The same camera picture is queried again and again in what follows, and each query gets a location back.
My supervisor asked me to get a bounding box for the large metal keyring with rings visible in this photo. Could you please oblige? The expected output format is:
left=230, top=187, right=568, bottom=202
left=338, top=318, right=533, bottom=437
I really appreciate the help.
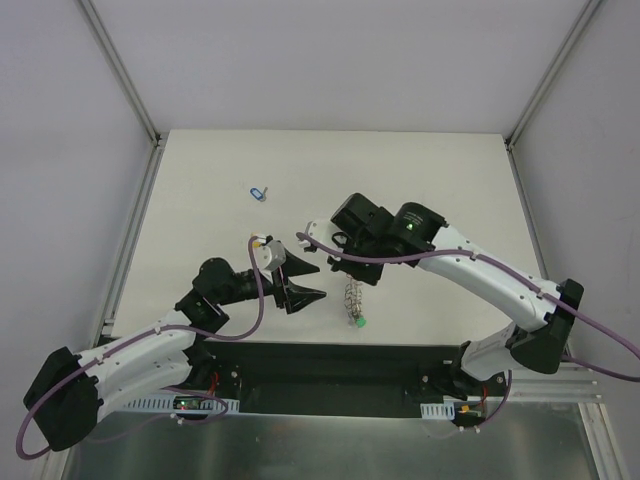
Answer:
left=344, top=276, right=364, bottom=323

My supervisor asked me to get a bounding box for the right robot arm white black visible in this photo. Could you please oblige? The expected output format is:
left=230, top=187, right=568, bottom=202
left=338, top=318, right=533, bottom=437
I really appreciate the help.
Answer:
left=307, top=193, right=584, bottom=399

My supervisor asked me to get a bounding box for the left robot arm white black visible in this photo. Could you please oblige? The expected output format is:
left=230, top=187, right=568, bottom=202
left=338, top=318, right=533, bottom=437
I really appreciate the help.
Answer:
left=16, top=241, right=326, bottom=460

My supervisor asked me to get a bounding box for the blue tagged key on table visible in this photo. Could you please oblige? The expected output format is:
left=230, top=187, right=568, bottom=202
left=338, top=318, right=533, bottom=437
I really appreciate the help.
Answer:
left=249, top=187, right=268, bottom=202

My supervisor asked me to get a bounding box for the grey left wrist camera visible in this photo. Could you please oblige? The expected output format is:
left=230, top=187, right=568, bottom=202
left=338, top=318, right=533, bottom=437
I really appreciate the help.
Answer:
left=251, top=233, right=286, bottom=272

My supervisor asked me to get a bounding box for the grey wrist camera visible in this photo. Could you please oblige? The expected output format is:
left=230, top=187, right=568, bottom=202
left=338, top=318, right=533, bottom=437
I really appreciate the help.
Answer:
left=298, top=219, right=338, bottom=253
left=251, top=233, right=286, bottom=272

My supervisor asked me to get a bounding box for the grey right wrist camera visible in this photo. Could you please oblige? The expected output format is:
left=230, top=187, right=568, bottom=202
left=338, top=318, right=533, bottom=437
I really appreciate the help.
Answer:
left=298, top=219, right=338, bottom=253

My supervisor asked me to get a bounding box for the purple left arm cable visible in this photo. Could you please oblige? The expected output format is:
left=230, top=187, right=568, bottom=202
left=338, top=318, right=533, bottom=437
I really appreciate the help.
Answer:
left=14, top=235, right=281, bottom=460

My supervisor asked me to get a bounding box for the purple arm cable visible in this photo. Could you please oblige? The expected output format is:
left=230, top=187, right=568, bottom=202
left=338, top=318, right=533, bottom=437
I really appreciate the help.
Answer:
left=14, top=235, right=281, bottom=460
left=295, top=230, right=640, bottom=436

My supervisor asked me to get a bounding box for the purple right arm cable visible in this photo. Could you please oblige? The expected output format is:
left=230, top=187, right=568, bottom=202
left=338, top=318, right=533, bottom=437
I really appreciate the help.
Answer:
left=295, top=230, right=640, bottom=436

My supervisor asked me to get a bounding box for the left white cable duct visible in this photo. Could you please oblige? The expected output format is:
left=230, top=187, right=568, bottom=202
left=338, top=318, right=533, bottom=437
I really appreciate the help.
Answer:
left=121, top=393, right=240, bottom=414

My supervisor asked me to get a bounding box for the white cable duct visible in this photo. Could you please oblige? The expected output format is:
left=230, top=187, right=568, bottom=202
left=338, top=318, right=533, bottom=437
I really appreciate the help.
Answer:
left=420, top=401, right=456, bottom=421
left=121, top=393, right=240, bottom=414

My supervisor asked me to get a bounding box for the right side frame rail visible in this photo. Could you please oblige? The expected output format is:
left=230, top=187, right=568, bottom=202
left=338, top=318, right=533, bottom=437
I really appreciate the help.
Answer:
left=506, top=148, right=549, bottom=280

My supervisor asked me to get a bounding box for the frame rail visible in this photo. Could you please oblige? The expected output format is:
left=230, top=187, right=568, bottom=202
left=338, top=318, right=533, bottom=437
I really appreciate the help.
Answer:
left=506, top=148, right=549, bottom=280
left=89, top=137, right=166, bottom=347

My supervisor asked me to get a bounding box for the left side frame rail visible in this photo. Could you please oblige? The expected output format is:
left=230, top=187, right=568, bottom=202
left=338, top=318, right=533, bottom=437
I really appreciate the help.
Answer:
left=89, top=137, right=166, bottom=347

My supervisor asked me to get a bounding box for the right white cable duct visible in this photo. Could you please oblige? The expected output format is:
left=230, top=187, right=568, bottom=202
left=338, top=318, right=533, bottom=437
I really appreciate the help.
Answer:
left=420, top=401, right=456, bottom=421

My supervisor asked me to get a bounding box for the right aluminium frame post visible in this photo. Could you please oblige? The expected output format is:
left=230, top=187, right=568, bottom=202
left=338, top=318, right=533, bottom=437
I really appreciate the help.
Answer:
left=505, top=0, right=606, bottom=152

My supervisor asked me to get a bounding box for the aluminium frame post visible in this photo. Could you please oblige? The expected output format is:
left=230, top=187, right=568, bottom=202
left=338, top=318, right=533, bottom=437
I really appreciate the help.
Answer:
left=75, top=0, right=163, bottom=146
left=505, top=0, right=606, bottom=152

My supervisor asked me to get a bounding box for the left aluminium frame post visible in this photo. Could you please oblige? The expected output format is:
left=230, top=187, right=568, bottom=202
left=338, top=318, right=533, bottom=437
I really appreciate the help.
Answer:
left=75, top=0, right=163, bottom=146

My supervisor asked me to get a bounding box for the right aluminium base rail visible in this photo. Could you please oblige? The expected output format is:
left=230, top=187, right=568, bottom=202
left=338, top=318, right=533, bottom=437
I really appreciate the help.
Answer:
left=509, top=364, right=603, bottom=404

